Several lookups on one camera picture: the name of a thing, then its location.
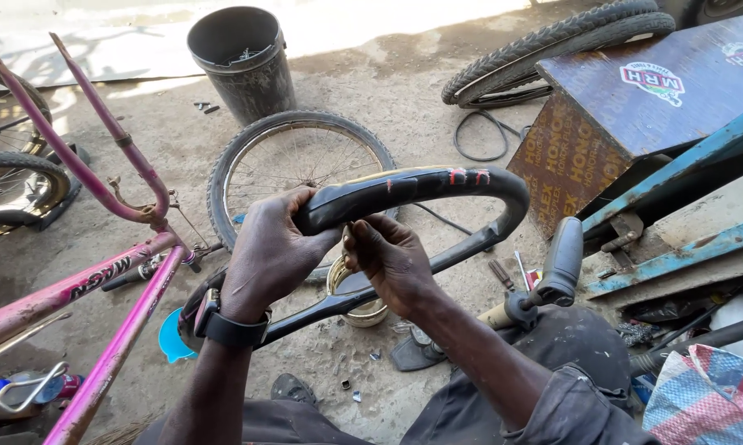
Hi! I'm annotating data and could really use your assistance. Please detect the black cable loop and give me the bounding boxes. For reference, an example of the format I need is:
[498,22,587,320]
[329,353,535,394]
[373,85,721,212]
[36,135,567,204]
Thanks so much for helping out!
[452,109,531,163]

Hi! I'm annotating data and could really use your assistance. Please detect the person's dark trousers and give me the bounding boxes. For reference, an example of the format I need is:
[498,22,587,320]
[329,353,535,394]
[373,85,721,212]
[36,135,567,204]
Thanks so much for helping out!
[133,304,661,445]

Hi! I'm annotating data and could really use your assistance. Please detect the person's left hand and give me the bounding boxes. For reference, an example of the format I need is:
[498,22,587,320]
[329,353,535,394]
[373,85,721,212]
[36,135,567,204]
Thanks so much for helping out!
[220,186,346,325]

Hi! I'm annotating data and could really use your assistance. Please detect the small metal tin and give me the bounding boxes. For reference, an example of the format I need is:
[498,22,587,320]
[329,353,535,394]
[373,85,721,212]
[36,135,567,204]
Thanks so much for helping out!
[326,255,390,328]

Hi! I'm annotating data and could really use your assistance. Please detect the dirty black bucket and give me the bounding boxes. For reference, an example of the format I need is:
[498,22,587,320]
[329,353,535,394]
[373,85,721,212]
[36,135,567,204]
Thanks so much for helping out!
[187,6,297,128]

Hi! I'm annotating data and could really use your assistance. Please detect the blue and red can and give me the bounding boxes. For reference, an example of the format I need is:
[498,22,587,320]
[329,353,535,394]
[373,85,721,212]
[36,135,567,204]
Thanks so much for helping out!
[0,370,86,408]

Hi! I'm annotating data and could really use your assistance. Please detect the black smartwatch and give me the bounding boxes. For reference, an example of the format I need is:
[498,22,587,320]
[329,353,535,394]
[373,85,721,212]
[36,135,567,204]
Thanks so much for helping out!
[194,288,272,349]

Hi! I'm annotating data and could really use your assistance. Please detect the blue plastic lid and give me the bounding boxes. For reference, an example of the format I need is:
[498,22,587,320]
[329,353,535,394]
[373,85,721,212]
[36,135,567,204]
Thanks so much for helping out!
[158,307,199,365]

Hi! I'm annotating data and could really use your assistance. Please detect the silver metal bicycle rack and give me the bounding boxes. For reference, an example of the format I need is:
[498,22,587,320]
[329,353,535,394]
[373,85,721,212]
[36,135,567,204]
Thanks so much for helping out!
[0,311,75,431]

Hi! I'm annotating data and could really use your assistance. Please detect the pink bicycle frame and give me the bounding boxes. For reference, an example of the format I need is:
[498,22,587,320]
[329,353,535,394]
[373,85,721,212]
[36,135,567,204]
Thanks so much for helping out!
[0,32,225,445]

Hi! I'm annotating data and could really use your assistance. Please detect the black bicycle tyre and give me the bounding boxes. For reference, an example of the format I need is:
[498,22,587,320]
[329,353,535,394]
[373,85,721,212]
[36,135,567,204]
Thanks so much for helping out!
[441,0,661,106]
[456,12,677,110]

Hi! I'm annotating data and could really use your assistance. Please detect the person's right hand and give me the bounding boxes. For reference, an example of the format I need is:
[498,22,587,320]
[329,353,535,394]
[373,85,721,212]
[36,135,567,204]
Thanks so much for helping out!
[342,213,442,320]

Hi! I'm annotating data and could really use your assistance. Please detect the striped woven plastic bag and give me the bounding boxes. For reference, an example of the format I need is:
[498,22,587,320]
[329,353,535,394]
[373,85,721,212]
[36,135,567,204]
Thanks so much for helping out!
[642,344,743,445]

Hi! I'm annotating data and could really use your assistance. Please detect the bicycle wheel with brass rim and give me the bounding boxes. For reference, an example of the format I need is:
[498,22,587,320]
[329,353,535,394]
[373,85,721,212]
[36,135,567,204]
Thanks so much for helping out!
[0,49,54,157]
[0,150,72,241]

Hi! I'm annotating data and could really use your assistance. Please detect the bicycle floor pump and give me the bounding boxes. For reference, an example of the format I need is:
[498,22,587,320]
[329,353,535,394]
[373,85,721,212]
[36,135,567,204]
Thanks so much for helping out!
[389,216,585,372]

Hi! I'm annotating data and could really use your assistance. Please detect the person's black sandal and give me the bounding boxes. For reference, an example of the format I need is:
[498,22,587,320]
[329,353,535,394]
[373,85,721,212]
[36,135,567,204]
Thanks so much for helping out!
[270,372,318,408]

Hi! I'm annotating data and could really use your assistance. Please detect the spoked bicycle wheel with tyre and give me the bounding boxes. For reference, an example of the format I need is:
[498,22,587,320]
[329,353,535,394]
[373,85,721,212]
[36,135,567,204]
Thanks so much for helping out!
[206,110,401,285]

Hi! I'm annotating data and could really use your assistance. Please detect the brown handled screwdriver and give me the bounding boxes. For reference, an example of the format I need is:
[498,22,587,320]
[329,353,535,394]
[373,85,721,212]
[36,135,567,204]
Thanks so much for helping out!
[488,258,516,293]

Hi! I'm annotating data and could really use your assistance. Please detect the brown plywood box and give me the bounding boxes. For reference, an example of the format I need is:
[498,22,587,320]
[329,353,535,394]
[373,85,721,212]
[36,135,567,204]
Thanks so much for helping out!
[506,9,743,241]

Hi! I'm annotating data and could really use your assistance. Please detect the black bicycle tube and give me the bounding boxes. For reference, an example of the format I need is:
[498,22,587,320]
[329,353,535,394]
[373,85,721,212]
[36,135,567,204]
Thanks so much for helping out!
[178,165,531,354]

